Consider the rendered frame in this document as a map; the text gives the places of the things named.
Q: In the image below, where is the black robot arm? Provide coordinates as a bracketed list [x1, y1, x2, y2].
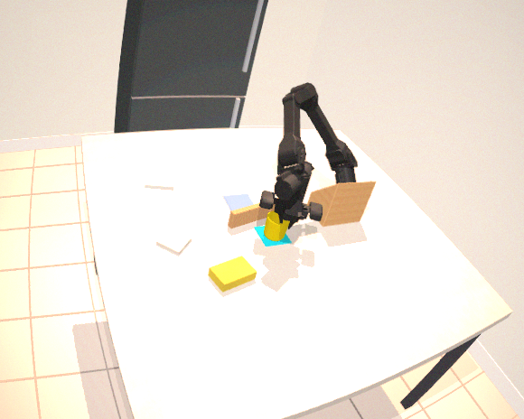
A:
[274, 82, 358, 223]

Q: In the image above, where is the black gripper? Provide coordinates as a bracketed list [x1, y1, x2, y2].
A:
[259, 190, 323, 229]

